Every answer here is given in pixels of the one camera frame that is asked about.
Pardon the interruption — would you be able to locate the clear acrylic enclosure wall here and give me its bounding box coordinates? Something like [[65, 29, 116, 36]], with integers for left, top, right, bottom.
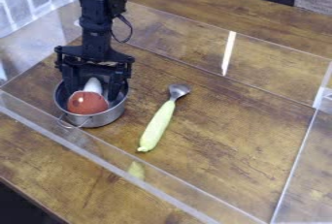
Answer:
[[0, 3, 332, 224]]

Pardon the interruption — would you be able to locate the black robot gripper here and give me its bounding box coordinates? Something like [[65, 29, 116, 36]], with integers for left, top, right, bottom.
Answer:
[[54, 14, 137, 103]]

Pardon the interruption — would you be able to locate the spoon with yellow-green handle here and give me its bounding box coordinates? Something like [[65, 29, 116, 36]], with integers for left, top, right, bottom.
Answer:
[[138, 83, 191, 152]]

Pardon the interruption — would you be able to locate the small silver pot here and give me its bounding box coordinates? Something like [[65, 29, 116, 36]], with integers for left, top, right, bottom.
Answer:
[[54, 82, 129, 129]]

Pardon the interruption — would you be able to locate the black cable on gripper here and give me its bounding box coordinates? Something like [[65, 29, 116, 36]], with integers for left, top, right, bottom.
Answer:
[[109, 14, 136, 45]]

